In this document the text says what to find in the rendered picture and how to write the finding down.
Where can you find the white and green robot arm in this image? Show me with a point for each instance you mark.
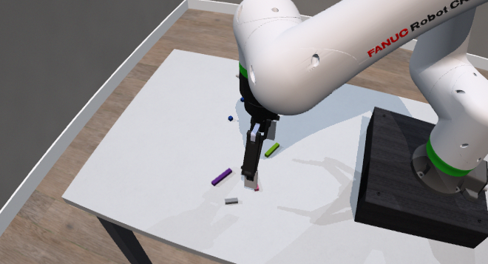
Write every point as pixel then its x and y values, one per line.
pixel 289 66

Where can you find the lime green rod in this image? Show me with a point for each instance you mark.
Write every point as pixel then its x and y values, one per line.
pixel 271 150

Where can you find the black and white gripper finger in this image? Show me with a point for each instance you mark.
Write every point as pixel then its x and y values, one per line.
pixel 252 153
pixel 272 128

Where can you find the purple rod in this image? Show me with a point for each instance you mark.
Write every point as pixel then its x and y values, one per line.
pixel 221 177

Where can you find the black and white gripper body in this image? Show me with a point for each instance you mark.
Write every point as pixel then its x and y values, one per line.
pixel 259 114

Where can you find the grey rod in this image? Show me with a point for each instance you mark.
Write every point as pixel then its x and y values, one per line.
pixel 231 201

